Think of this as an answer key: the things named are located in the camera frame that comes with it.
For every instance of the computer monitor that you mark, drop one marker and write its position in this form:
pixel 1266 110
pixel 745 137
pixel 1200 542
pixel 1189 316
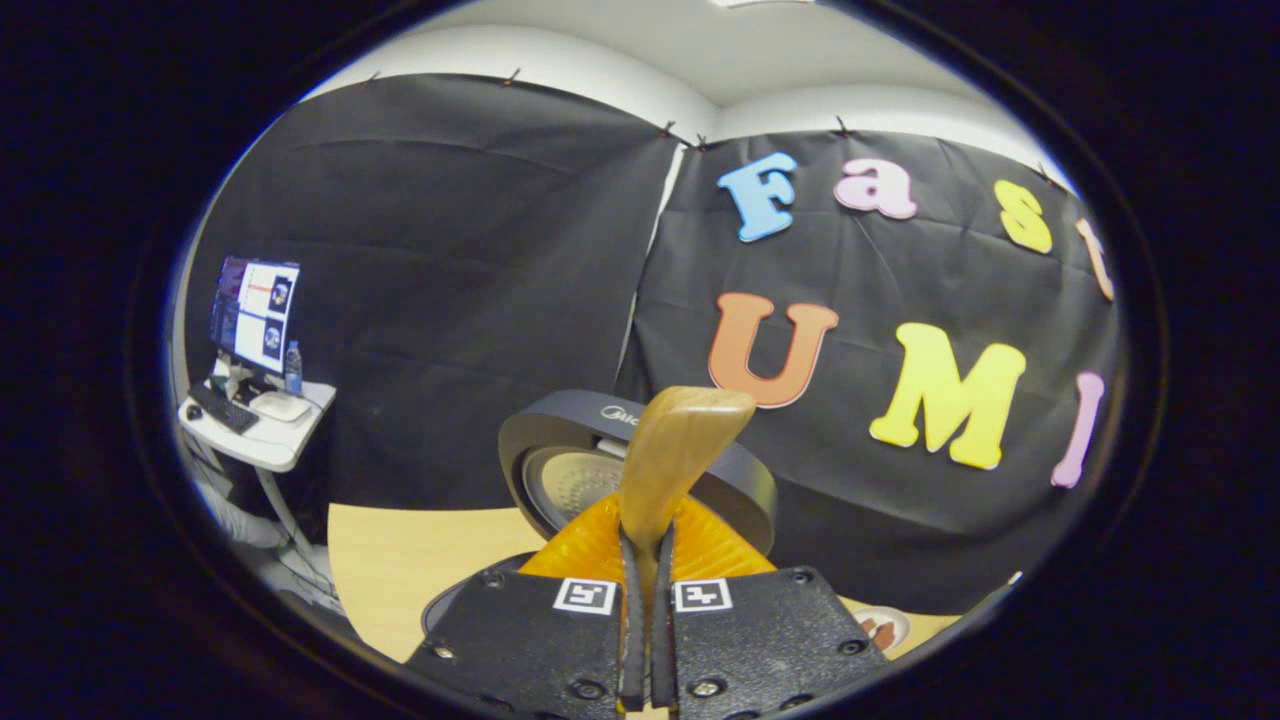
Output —
pixel 255 315

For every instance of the black backdrop cloth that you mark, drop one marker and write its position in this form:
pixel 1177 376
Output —
pixel 450 300

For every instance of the clear water bottle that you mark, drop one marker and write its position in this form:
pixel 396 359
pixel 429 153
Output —
pixel 293 370

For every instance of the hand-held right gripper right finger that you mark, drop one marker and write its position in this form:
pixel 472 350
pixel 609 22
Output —
pixel 662 640

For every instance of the white side desk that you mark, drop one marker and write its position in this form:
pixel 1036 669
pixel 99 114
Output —
pixel 270 445

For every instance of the white round plate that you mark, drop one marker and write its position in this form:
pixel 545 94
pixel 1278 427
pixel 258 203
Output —
pixel 900 620

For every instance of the black keyboard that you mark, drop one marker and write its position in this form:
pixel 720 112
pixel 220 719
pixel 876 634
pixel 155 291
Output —
pixel 222 408

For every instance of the dark grey rice cooker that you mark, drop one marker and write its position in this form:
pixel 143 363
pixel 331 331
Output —
pixel 540 430

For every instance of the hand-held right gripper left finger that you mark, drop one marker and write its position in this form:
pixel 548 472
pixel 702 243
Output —
pixel 632 640

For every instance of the wooden spoon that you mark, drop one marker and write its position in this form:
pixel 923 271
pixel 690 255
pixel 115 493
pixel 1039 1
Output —
pixel 680 450

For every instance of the white box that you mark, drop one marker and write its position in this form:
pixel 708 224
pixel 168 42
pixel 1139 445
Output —
pixel 282 406

